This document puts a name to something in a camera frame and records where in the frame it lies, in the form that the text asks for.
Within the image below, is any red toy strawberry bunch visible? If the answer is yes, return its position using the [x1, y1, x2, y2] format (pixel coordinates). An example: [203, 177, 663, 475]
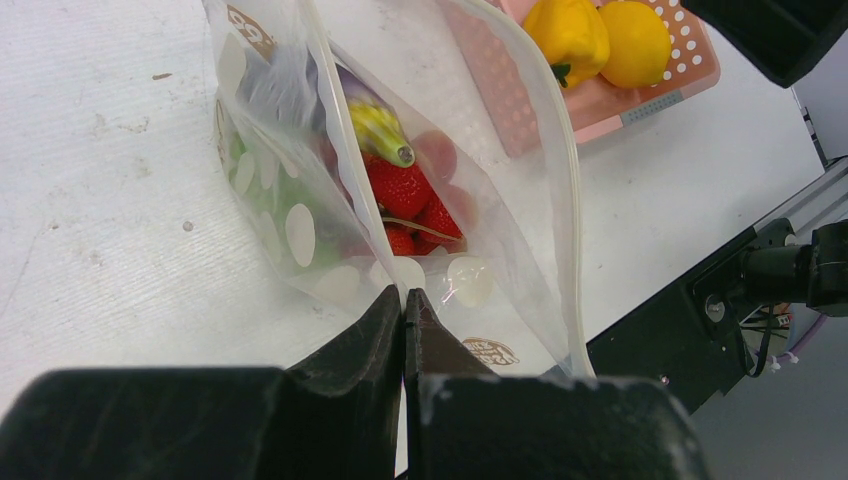
[362, 152, 478, 256]

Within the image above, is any pink perforated plastic basket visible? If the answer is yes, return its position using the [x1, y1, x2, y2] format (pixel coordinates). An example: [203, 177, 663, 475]
[440, 0, 722, 160]

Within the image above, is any purple toy eggplant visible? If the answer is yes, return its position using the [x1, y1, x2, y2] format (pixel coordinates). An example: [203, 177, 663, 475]
[336, 64, 416, 168]

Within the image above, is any clear dotted zip top bag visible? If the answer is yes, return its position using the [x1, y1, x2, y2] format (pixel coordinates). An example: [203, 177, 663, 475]
[203, 1, 594, 377]

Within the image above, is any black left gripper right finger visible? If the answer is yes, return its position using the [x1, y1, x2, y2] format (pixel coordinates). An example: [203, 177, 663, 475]
[404, 289, 710, 479]

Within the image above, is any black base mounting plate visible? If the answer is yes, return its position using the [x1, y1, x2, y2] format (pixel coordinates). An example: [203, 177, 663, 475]
[587, 218, 794, 413]

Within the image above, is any yellow toy lemon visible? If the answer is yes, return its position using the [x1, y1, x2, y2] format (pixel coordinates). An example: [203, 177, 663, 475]
[599, 1, 672, 89]

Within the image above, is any yellow toy bell pepper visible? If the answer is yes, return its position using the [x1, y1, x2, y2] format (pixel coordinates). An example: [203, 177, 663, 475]
[522, 0, 610, 89]

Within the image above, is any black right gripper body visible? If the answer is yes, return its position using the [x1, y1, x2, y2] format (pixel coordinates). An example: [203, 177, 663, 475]
[681, 0, 847, 88]

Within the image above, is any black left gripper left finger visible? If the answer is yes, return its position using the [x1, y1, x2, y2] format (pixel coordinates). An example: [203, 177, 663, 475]
[1, 286, 403, 479]

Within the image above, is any aluminium table edge rail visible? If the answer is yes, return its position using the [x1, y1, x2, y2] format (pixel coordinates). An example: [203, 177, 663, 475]
[755, 105, 848, 233]

